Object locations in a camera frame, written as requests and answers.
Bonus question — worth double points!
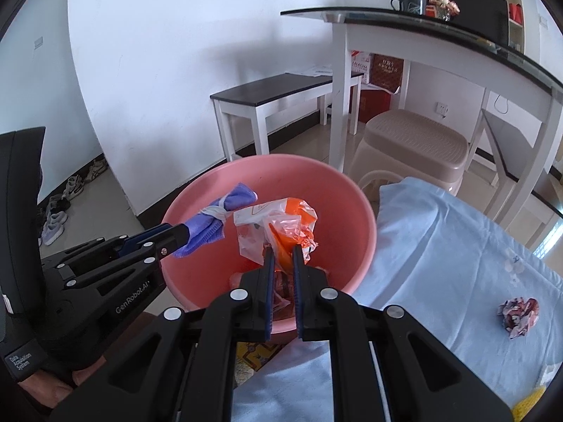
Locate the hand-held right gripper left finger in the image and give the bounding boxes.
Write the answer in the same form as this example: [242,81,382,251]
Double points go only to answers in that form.
[48,246,276,422]

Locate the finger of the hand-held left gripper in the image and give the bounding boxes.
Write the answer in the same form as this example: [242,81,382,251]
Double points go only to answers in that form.
[42,223,190,270]
[62,234,191,294]

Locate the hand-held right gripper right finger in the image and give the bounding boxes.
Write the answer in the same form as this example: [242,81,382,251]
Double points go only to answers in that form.
[291,244,513,422]

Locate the red foil wrapper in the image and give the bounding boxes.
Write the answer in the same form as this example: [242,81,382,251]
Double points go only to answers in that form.
[229,268,328,319]

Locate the purple cloth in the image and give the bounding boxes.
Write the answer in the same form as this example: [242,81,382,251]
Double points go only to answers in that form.
[172,182,259,259]

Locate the orange white plastic bag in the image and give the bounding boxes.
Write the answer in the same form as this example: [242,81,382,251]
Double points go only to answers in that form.
[233,197,318,273]

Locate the pink plastic basin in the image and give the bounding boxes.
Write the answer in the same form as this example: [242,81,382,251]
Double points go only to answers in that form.
[160,154,378,334]

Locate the person's left hand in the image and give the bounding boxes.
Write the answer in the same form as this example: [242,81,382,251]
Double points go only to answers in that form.
[17,354,108,414]

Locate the yellow patterned cloth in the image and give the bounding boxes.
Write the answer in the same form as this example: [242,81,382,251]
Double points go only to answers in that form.
[235,342,284,390]

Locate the row of shoes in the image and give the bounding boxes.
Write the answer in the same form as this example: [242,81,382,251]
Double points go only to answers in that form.
[37,158,108,247]

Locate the blue floral cloth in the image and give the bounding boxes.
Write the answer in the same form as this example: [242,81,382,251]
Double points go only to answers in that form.
[231,177,563,422]

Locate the beige plastic stool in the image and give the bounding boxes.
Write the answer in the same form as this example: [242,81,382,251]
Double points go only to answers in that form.
[349,110,469,198]

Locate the large red carton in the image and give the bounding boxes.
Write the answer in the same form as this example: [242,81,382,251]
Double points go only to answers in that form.
[358,85,392,124]

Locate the crumpled red white paper ball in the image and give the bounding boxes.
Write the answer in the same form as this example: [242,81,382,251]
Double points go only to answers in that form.
[497,298,539,339]

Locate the white red carton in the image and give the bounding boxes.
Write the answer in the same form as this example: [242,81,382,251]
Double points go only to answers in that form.
[350,50,373,82]

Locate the dark red carton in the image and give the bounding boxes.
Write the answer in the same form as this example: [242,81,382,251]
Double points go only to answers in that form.
[369,54,404,89]

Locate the yellow foam net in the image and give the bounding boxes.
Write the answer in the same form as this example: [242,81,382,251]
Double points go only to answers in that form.
[512,384,548,411]

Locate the white table black glass top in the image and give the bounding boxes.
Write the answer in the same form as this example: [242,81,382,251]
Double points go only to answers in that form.
[280,6,563,229]

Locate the dark green mug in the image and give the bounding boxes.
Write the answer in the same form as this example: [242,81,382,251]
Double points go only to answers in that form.
[391,0,427,16]

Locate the black monitor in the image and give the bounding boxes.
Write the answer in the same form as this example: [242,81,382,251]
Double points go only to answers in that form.
[397,0,510,47]

